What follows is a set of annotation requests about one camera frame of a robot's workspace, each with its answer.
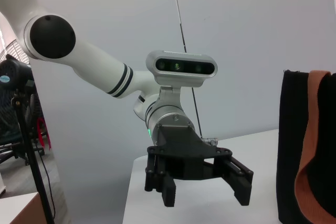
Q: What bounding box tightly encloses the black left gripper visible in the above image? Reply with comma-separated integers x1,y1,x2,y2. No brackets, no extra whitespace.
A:
144,123,255,207

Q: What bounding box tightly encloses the black bag with orange handles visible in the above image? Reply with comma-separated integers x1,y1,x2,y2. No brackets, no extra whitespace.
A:
277,69,336,224

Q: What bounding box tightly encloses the black tripod stand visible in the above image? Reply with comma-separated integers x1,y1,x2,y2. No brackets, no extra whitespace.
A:
10,81,56,224

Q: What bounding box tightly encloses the wooden cabinet with white top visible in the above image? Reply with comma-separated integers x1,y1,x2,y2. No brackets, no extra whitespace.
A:
0,191,48,224

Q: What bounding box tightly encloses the black office chair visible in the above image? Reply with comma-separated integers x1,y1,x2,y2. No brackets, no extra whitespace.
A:
0,98,52,167

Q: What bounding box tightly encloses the silver left gripper cable connector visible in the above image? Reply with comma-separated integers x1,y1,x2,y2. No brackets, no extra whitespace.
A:
202,136,220,147

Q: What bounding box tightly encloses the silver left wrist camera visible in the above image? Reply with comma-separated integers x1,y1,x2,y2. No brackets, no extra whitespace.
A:
145,50,218,111

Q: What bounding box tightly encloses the pink strap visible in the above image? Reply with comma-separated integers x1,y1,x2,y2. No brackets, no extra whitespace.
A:
36,118,52,152

